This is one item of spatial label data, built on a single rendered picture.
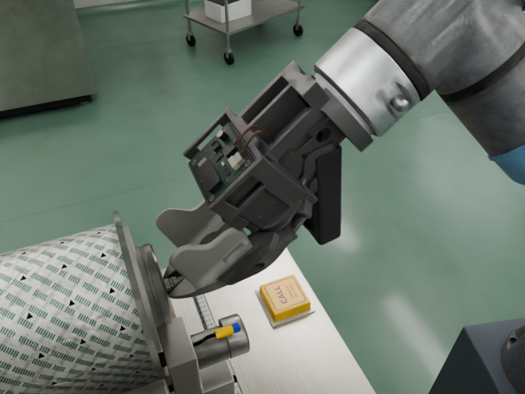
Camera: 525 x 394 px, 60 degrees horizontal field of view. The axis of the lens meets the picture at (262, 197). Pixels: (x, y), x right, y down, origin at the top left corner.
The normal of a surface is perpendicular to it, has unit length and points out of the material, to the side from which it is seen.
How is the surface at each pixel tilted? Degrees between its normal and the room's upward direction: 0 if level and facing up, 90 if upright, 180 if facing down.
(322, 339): 0
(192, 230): 87
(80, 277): 19
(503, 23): 55
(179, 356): 0
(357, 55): 43
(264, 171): 90
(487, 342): 0
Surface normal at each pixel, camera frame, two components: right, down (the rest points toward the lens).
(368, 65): -0.22, 0.05
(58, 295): 0.18, -0.38
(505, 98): -0.28, 0.57
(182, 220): 0.34, 0.59
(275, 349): 0.00, -0.75
